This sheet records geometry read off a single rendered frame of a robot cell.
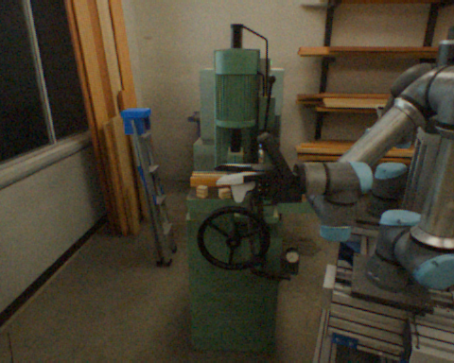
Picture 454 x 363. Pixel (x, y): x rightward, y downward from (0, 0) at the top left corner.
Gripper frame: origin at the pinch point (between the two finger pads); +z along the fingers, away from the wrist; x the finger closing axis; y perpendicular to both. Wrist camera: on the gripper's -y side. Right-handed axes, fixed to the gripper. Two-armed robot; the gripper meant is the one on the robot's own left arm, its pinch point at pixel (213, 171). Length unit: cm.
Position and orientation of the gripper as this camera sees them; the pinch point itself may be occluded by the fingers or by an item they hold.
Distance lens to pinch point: 70.2
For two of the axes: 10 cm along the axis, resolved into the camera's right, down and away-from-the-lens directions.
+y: 0.1, 9.7, 2.3
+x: -0.6, -2.3, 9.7
